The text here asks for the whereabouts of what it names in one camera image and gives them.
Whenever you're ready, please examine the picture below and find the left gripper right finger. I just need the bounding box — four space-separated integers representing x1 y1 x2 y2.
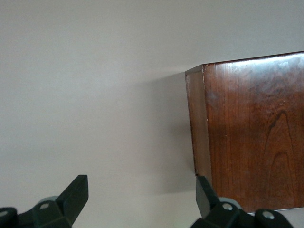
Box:
190 175 295 228

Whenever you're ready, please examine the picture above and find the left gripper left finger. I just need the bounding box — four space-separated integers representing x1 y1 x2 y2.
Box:
0 174 89 228

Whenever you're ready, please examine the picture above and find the dark red-brown wooden cabinet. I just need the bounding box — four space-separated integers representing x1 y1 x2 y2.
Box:
184 51 304 213

